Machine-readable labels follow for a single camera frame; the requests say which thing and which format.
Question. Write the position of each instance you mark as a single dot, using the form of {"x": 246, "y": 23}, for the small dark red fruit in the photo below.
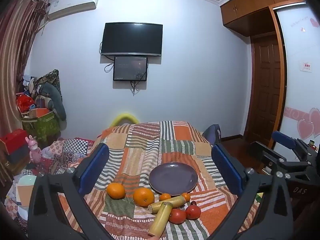
{"x": 193, "y": 203}

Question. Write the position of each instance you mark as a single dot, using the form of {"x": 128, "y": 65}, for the black wall television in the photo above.
{"x": 132, "y": 38}

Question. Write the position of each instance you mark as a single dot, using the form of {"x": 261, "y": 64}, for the red box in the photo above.
{"x": 13, "y": 141}

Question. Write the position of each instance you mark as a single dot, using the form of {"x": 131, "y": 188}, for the small black wall monitor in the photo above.
{"x": 130, "y": 68}

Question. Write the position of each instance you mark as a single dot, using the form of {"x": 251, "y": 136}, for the striped patchwork blanket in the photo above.
{"x": 142, "y": 150}

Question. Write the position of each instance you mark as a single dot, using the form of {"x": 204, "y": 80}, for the blue chair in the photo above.
{"x": 212, "y": 132}

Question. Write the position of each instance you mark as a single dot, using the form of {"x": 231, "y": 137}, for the large orange with sticker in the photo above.
{"x": 143, "y": 197}

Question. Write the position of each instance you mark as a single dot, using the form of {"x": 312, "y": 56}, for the red white sticker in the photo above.
{"x": 306, "y": 66}

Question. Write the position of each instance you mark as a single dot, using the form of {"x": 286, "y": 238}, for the brown wooden door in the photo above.
{"x": 266, "y": 87}

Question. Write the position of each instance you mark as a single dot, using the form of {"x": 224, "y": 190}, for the wooden overhead cabinet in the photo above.
{"x": 255, "y": 2}

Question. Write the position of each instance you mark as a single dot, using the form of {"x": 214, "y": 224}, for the small mandarin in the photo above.
{"x": 186, "y": 196}
{"x": 165, "y": 197}

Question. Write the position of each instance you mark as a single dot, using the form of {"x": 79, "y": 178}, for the dark patterned cushion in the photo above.
{"x": 51, "y": 78}

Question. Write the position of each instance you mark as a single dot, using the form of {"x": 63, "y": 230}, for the green patterned bag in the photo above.
{"x": 45, "y": 125}

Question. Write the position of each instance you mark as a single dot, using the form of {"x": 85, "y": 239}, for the purple plate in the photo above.
{"x": 172, "y": 178}

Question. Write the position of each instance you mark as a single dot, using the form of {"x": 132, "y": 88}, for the red bag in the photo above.
{"x": 25, "y": 103}

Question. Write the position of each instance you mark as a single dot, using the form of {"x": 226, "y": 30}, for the white wardrobe door with hearts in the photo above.
{"x": 302, "y": 92}

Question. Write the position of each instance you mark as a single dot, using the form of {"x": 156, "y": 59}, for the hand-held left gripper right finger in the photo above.
{"x": 227, "y": 170}

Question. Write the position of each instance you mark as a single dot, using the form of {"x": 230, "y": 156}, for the pink rabbit toy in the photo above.
{"x": 33, "y": 150}

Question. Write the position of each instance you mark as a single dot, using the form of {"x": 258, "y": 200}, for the corn cob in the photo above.
{"x": 161, "y": 218}

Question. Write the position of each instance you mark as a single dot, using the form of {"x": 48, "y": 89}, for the white round container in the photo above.
{"x": 25, "y": 190}

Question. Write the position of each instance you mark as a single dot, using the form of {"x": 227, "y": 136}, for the white air conditioner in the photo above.
{"x": 72, "y": 5}

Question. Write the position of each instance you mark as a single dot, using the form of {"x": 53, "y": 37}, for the red tomato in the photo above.
{"x": 193, "y": 212}
{"x": 177, "y": 216}

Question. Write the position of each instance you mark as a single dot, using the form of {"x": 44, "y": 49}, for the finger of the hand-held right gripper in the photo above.
{"x": 266, "y": 153}
{"x": 285, "y": 140}

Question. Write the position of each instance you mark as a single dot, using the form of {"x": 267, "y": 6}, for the striped brown curtain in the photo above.
{"x": 15, "y": 55}

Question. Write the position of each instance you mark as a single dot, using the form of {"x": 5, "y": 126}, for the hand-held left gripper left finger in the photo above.
{"x": 95, "y": 167}

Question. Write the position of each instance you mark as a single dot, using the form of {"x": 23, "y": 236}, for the floral checkered quilt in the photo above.
{"x": 62, "y": 152}

